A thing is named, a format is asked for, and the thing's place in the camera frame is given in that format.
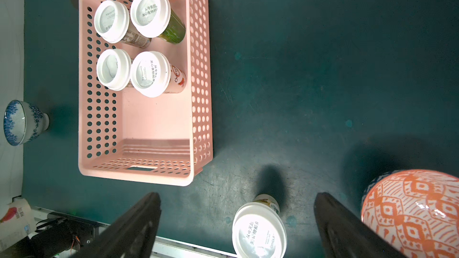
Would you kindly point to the blue white patterned bowl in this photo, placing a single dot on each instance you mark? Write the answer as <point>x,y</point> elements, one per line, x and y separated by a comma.
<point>23,122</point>

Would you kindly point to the pink plastic basket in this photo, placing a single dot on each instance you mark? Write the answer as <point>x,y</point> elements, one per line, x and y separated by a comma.
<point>125,135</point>

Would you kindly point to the orange patterned bowl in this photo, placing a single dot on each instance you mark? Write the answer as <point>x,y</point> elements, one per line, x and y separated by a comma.
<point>415,211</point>

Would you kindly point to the yogurt cup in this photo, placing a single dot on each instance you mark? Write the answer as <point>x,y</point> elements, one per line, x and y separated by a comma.
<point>156,19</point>
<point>17,224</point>
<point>112,22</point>
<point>258,231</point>

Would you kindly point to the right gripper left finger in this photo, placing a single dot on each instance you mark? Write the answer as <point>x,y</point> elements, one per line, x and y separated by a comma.
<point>130,236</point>

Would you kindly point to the yogurt cup mid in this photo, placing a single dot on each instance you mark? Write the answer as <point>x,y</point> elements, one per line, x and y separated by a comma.
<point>153,75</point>
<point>113,69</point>

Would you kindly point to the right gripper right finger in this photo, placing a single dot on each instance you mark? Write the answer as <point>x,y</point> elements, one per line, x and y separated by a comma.
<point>343,235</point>

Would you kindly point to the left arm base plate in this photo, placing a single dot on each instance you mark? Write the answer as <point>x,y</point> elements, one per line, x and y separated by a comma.
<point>59,232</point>

